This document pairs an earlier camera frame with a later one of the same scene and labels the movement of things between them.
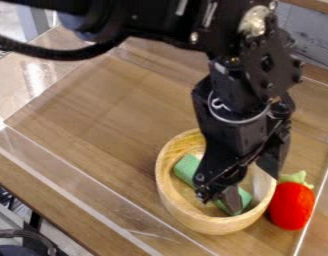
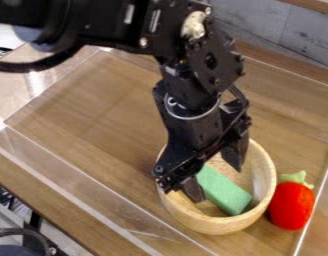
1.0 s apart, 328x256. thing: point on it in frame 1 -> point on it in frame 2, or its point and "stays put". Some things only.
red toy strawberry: x=290 y=201 stays put
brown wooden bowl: x=182 y=201 stays put
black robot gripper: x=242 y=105 -> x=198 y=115
